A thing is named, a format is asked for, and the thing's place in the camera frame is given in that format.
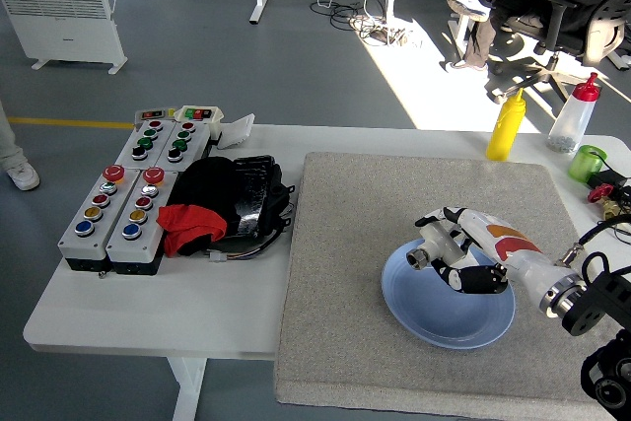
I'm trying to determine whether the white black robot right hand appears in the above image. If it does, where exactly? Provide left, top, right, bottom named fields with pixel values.
left=414, top=205, right=576, bottom=302

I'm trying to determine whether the white tee pipe metal fitting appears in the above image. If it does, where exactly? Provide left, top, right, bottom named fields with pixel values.
left=405, top=221, right=468, bottom=271

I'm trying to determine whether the blue plate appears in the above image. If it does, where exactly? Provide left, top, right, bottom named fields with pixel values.
left=381, top=238, right=517, bottom=351

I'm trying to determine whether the yellow squeeze bottle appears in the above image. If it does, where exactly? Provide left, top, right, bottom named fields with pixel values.
left=485, top=87, right=527, bottom=162

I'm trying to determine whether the green translucent cup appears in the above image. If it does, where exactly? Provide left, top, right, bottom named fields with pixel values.
left=567, top=144, right=608, bottom=183

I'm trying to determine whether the black power adapter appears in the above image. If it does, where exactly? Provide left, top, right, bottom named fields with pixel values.
left=588, top=168, right=631, bottom=190

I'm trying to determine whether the clear squeeze bottle red cap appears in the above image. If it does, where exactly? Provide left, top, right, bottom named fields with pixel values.
left=545, top=71, right=600, bottom=154

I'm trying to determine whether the grey-brown mat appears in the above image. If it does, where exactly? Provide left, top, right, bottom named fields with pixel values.
left=274, top=152, right=631, bottom=412

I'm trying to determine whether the black office chair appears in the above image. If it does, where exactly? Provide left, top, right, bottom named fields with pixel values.
left=485, top=0, right=631, bottom=105

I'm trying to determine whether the black plastic tray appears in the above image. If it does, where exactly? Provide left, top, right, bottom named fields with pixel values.
left=217, top=154, right=297, bottom=245

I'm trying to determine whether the white plastic part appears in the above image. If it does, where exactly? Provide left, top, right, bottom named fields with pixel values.
left=216, top=113, right=256, bottom=151

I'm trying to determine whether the black cloth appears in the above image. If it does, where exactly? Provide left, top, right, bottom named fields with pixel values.
left=167, top=157, right=240, bottom=257

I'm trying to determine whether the red cloth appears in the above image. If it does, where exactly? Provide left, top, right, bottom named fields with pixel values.
left=156, top=203, right=229, bottom=258

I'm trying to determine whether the grey three-button control box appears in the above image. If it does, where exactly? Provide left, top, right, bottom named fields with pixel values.
left=114, top=118, right=178, bottom=171
left=150, top=119, right=211, bottom=174

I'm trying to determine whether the white table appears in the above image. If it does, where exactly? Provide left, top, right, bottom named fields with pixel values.
left=22, top=123, right=631, bottom=421

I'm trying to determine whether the grey five-button control box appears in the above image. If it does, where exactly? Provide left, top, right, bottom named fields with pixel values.
left=57, top=164, right=141, bottom=273
left=105, top=167, right=179, bottom=277

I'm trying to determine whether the standing person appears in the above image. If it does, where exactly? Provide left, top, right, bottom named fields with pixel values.
left=0, top=100, right=41, bottom=192

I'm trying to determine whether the white panel heater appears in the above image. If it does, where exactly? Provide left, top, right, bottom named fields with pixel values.
left=0, top=0, right=128, bottom=76

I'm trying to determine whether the brass valve red handle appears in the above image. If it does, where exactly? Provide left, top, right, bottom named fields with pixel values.
left=586, top=182, right=631, bottom=223

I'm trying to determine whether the floor cable bundle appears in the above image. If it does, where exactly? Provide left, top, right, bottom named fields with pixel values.
left=309, top=0, right=423, bottom=47

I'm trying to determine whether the wire bundle white connector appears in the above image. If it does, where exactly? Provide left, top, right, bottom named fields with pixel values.
left=207, top=231, right=294, bottom=263

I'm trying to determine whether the cream switch box green red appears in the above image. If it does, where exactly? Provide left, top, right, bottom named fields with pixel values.
left=174, top=105, right=226, bottom=140

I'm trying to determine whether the small grey switch box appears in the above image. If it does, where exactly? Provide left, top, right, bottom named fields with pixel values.
left=134, top=107, right=177, bottom=125

